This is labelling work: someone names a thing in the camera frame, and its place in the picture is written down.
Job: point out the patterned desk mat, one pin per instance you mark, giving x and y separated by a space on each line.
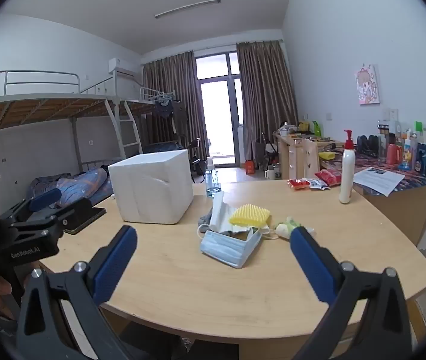
366 161

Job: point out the ceiling tube light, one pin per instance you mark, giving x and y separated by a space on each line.
188 8

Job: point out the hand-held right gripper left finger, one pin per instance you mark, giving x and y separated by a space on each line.
115 262

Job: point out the white snack packet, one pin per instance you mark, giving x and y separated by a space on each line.
317 183

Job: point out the pink cartoon wall poster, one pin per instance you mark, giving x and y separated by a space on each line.
367 84

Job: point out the black folding chair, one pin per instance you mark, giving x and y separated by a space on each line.
196 155

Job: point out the small red snack packet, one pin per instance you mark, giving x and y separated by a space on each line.
298 183

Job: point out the wooden chair with smiley face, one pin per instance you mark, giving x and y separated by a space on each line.
310 159

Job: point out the black folded chair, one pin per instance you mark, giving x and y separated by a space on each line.
269 150

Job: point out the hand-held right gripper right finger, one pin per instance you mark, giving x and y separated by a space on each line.
312 266

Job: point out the yellow foam net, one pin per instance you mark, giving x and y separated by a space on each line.
250 215

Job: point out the hanging dark clothes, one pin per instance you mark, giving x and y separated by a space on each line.
168 114

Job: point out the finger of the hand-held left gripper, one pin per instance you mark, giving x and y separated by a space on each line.
81 215
46 198

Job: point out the blue checked mattress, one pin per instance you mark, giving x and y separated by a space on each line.
164 145

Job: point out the row of toiletry bottles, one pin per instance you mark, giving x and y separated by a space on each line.
407 150

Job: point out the white pot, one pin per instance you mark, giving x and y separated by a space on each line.
287 129

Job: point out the green plastic container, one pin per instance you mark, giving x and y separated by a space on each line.
316 128

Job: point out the yellow packet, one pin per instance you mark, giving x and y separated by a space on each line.
327 155

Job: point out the white lotion bottle red pump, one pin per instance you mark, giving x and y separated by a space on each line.
347 176

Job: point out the light wooden desk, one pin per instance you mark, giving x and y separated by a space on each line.
396 213

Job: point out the clear spray bottle blue liquid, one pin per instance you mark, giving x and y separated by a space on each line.
213 183

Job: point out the wooden desk with drawers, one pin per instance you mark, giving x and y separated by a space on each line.
291 157

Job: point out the black headphones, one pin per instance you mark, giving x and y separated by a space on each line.
366 145

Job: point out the glass balcony door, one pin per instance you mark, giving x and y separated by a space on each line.
216 120

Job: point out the yellow black box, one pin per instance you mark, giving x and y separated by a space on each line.
304 126

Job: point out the grey sock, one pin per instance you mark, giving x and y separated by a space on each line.
205 219

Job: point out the blue orange quilt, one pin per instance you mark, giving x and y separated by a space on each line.
78 187

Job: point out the white foam sheet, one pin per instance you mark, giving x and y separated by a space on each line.
218 210

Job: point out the white foam box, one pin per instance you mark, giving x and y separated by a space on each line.
149 187

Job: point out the white thermos jug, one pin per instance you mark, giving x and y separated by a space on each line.
269 173

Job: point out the orange bag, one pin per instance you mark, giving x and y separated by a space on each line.
250 167

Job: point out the grey metal bunk bed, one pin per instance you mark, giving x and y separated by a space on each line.
48 108
145 105

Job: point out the large red snack packet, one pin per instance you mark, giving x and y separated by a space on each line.
329 177

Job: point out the white air conditioner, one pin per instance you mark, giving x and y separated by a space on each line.
123 67

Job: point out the blue face mask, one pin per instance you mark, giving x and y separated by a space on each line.
228 247

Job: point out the printed paper sheet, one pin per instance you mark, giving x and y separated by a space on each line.
377 180

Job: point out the brown curtain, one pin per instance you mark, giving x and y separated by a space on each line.
168 82
265 90

